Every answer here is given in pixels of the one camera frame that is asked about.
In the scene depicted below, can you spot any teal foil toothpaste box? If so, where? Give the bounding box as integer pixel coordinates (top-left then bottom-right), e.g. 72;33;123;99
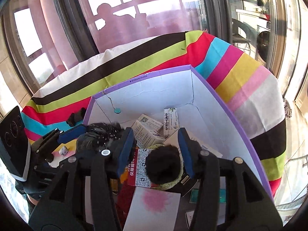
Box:
189;188;227;204

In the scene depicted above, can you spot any white blue medicine box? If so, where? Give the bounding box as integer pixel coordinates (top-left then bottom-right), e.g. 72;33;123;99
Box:
131;121;165;149

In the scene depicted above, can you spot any small blue patterned packet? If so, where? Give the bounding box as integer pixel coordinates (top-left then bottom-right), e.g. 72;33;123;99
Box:
59;146;68;156

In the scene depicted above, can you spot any white red medicine box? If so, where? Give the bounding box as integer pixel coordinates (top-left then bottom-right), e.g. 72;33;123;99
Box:
127;149;157;188

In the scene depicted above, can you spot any purple storage box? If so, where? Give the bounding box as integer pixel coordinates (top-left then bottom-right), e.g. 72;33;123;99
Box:
82;65;274;231

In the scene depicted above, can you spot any black DORMI box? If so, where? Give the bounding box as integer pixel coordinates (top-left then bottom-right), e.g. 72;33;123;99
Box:
180;173;198;197

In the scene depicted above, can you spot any large white flat box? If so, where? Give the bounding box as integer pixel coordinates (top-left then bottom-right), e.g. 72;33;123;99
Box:
124;187;181;230

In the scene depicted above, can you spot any black dotted grey cloth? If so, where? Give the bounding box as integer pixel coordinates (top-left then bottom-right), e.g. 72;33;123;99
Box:
76;123;124;153

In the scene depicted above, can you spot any rainbow striped tablecloth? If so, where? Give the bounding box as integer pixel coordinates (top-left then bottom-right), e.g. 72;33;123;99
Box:
21;30;286;193

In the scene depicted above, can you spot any white green slim box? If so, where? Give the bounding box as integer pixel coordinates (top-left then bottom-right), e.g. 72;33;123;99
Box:
163;107;179;138

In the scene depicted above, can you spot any green speckled round sponge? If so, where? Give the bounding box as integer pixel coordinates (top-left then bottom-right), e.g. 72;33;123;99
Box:
147;144;184;191

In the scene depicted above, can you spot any tall white blue box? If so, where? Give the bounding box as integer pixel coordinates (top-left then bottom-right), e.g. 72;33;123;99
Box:
137;114;163;132

